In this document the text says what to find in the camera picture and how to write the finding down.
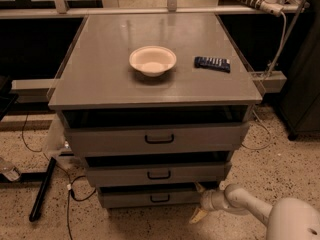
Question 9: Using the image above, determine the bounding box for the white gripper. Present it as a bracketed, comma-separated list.
[189, 182, 233, 224]

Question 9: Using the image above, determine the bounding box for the black floor cable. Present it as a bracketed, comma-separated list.
[21, 112, 97, 240]

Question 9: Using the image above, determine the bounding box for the grey drawer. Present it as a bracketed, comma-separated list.
[65, 123, 249, 157]
[86, 162, 231, 187]
[98, 183, 200, 209]

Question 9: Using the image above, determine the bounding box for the grey drawer cabinet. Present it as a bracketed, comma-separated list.
[47, 12, 264, 209]

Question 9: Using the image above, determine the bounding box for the grey bottom drawer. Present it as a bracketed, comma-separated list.
[98, 183, 200, 209]

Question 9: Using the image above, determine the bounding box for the dark blue snack packet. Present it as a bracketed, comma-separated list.
[194, 56, 231, 73]

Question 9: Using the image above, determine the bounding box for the black floor bar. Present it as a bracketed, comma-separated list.
[29, 157, 56, 222]

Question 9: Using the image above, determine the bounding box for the white cable right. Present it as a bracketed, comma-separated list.
[240, 10, 288, 152]

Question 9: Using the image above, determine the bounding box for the white power strip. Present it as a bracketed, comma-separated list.
[237, 0, 283, 17]

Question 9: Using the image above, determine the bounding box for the white paper bowl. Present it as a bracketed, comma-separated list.
[129, 46, 177, 77]

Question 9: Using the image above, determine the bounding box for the grey top drawer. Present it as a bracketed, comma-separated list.
[65, 123, 249, 157]

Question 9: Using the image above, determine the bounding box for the clear plastic bottle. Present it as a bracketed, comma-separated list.
[0, 157, 21, 182]

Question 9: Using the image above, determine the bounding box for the dark cabinet right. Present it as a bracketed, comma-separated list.
[279, 0, 320, 141]

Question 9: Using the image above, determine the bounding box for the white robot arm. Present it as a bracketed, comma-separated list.
[189, 182, 320, 240]

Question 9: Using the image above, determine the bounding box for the grey middle drawer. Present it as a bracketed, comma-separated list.
[86, 162, 231, 187]

